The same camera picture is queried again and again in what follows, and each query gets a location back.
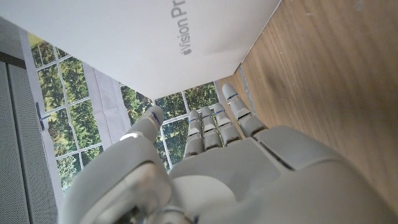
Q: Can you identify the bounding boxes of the grey perforated panel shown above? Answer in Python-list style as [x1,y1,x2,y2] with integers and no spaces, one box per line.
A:
[0,17,60,224]

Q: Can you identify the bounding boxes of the printed window backdrop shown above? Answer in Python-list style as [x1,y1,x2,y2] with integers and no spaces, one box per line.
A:
[18,29,246,200]

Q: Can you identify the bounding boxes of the white Vision Pro box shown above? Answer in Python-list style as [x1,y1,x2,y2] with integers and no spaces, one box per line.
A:
[0,0,282,100]

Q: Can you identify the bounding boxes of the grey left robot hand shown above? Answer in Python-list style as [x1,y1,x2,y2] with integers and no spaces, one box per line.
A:
[57,82,398,224]

